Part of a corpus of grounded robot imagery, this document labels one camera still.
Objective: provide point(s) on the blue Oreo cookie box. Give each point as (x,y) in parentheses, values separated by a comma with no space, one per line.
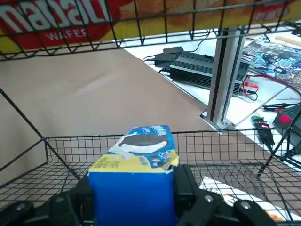
(131,193)

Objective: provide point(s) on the white cracker stick box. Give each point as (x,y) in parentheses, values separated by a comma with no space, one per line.
(235,190)

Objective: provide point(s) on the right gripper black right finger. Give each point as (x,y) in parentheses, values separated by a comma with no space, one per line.
(202,207)

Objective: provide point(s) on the blue printed poster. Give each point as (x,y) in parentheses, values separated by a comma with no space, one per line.
(275,61)

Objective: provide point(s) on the black finned power supply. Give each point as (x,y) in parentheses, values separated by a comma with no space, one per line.
(192,66)

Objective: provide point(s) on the small green circuit board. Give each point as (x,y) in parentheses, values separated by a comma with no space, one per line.
(257,118)

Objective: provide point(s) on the black power adapter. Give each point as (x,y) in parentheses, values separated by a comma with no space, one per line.
(172,50)
(164,60)

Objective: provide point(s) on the aluminium frame post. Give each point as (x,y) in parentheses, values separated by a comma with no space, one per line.
(223,82)

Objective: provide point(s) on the black switch with red light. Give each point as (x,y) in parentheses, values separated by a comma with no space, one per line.
(283,119)

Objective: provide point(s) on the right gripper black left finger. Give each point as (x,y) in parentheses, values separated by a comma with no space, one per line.
(58,207)

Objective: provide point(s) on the yellow nabati wafer box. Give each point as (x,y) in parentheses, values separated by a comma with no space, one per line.
(70,23)

